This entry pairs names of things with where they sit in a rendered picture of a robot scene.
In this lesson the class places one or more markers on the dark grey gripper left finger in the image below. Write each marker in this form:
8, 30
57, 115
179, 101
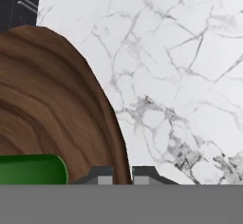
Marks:
101, 174

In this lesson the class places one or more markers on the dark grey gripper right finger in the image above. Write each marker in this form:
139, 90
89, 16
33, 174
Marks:
144, 174

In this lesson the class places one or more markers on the green cup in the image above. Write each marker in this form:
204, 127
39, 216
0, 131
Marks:
31, 170

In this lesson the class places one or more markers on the brown wooden bowl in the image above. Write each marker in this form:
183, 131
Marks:
53, 104

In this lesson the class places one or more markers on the dark cabinet front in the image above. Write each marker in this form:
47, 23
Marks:
15, 3

